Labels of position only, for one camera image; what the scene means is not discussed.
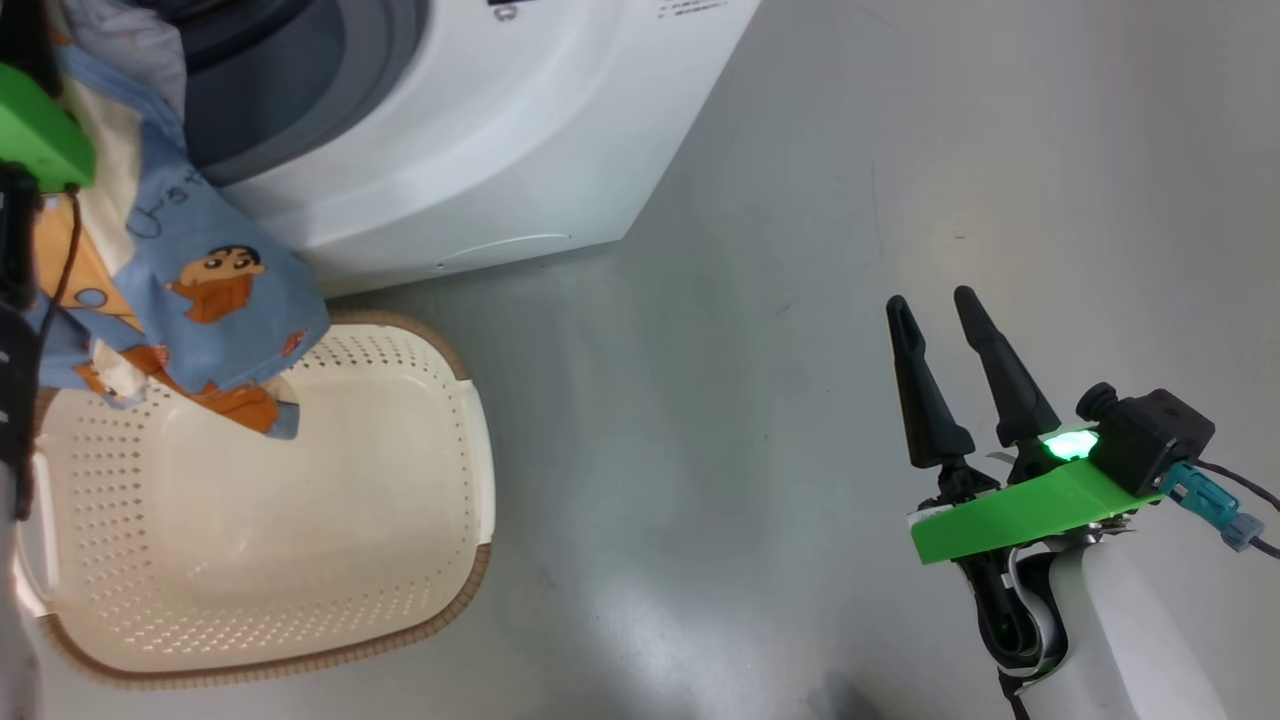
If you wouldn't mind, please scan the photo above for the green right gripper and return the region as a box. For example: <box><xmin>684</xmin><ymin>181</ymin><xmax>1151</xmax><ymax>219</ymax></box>
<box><xmin>885</xmin><ymin>286</ymin><xmax>1166</xmax><ymax>566</ymax></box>

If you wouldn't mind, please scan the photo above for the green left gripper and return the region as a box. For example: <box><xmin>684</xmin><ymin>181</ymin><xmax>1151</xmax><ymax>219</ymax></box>
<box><xmin>0</xmin><ymin>0</ymin><xmax>97</xmax><ymax>193</ymax></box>

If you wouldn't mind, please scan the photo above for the blue cartoon print garment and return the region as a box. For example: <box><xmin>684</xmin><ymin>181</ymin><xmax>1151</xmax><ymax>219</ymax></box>
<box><xmin>25</xmin><ymin>0</ymin><xmax>331</xmax><ymax>441</ymax></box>

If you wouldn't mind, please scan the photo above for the grey rubber door gasket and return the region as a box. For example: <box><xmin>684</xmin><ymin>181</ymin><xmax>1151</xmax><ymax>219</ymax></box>
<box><xmin>175</xmin><ymin>0</ymin><xmax>431</xmax><ymax>188</ymax></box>

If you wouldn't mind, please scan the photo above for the white front-load washing machine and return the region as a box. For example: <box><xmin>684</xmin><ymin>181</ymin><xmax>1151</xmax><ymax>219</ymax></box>
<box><xmin>150</xmin><ymin>0</ymin><xmax>761</xmax><ymax>298</ymax></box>

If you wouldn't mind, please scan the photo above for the round white filter cover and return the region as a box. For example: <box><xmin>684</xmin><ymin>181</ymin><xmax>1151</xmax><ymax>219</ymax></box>
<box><xmin>435</xmin><ymin>233</ymin><xmax>573</xmax><ymax>271</ymax></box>

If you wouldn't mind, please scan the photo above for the cream perforated laundry basket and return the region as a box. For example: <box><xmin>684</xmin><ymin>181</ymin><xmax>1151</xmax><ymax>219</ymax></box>
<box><xmin>15</xmin><ymin>310</ymin><xmax>496</xmax><ymax>691</ymax></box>

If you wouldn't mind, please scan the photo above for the thin brown left gripper cable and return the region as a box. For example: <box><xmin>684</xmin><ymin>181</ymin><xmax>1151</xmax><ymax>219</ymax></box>
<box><xmin>38</xmin><ymin>188</ymin><xmax>83</xmax><ymax>313</ymax></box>

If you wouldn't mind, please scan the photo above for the teal right camera connector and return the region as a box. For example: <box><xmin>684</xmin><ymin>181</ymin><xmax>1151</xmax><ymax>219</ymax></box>
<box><xmin>1160</xmin><ymin>462</ymin><xmax>1266</xmax><ymax>551</ymax></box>

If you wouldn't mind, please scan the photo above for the black right camera cable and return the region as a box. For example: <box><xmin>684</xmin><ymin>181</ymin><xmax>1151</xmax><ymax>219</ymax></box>
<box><xmin>1195</xmin><ymin>460</ymin><xmax>1280</xmax><ymax>561</ymax></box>

